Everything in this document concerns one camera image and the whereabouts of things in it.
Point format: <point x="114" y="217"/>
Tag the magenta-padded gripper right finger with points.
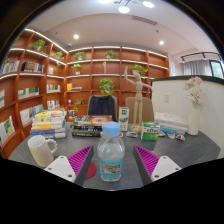
<point x="165" y="166"/>

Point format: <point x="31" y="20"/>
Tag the white ceramic mug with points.
<point x="39" y="150"/>

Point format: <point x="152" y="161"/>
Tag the small colourful packet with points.
<point x="180" y="137"/>
<point x="131" y="134"/>

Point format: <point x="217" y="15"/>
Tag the tan chair backrest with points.
<point x="148" y="113"/>

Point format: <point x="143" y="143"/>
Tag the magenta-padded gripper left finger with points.
<point x="59" y="166"/>

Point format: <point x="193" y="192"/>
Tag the dark office chair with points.
<point x="101" y="106"/>

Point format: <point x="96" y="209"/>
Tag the dark book stack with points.
<point x="88" y="126"/>

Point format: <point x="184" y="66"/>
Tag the clear blue-capped water bottle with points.
<point x="111" y="156"/>

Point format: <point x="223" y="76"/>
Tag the colourful book stack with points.
<point x="50" y="124"/>

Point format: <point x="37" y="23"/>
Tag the white book stack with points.
<point x="171" y="122"/>

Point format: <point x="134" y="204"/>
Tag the green white tissue box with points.
<point x="150" y="131"/>

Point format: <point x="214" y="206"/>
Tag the round recessed ceiling light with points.
<point x="161" y="42"/>
<point x="76" y="36"/>

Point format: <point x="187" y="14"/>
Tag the grey curtain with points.
<point x="196" y="68"/>

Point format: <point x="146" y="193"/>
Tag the wooden shelf unit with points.
<point x="86" y="83"/>

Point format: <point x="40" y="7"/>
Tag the white vase with flowers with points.
<point x="194" y="121"/>

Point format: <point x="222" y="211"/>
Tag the tall green white carton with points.
<point x="123" y="118"/>

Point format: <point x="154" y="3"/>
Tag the ceiling chandelier lamp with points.
<point x="124" y="9"/>

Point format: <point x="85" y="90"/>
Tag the wooden artist mannequin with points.
<point x="138" y="96"/>

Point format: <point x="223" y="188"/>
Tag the window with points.
<point x="217" y="69"/>

